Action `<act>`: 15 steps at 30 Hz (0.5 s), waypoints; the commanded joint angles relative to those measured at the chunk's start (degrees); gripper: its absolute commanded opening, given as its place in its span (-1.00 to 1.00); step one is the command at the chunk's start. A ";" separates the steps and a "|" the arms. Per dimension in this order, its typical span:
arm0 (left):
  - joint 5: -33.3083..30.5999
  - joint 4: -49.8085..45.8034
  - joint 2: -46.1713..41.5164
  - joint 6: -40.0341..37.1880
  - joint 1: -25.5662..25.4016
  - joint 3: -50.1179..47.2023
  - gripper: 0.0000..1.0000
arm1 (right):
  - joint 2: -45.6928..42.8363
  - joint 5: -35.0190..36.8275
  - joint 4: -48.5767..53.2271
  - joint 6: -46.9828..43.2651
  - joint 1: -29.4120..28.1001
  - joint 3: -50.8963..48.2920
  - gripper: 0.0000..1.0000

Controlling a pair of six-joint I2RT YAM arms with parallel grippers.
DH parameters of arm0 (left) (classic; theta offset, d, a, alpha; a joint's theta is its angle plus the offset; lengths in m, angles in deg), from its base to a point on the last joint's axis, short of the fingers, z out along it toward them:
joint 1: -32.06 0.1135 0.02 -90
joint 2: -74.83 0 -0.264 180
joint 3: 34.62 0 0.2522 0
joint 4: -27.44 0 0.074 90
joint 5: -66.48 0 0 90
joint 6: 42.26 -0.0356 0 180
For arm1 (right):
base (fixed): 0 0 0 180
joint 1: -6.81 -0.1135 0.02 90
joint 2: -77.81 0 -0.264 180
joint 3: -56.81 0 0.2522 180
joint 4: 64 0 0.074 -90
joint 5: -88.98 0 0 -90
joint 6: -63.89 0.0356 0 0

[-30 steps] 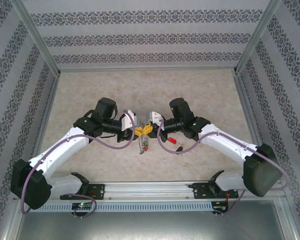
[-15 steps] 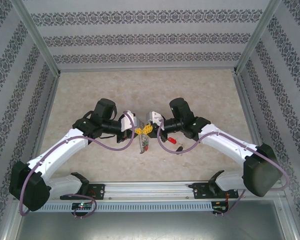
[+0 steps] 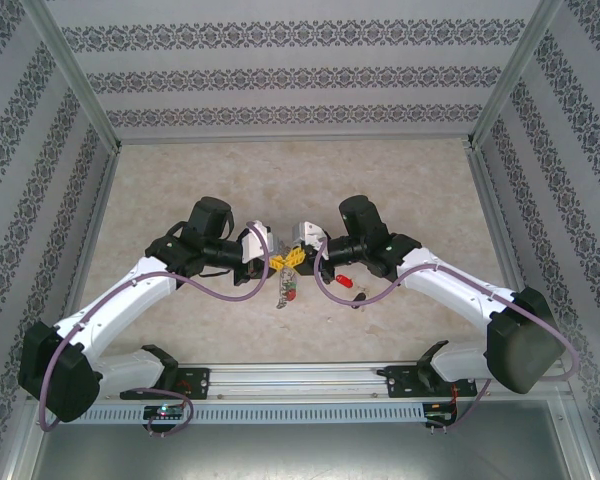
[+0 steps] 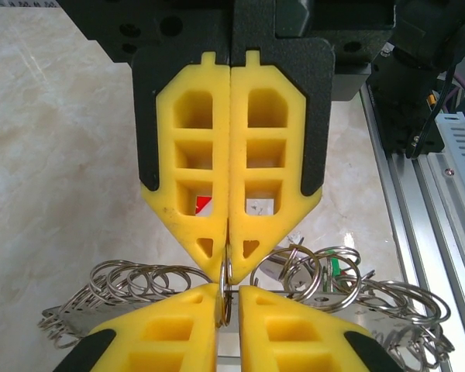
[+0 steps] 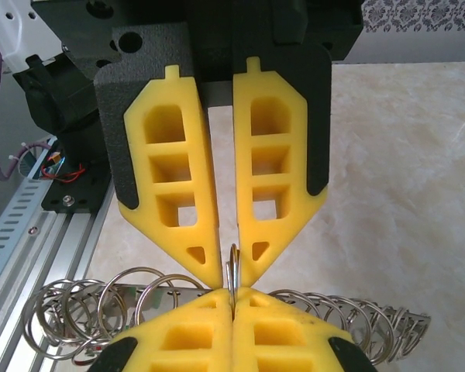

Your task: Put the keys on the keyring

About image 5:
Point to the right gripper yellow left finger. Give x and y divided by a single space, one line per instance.
217 348

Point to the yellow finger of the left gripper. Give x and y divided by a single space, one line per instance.
244 155
201 174

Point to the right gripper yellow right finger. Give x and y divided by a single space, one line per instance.
248 348

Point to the metal crescent plate with keyrings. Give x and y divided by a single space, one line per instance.
186 298

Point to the steel split keyring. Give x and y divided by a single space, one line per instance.
232 271

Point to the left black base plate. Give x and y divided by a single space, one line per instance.
85 193

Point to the aluminium mounting rail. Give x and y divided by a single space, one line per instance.
62 240

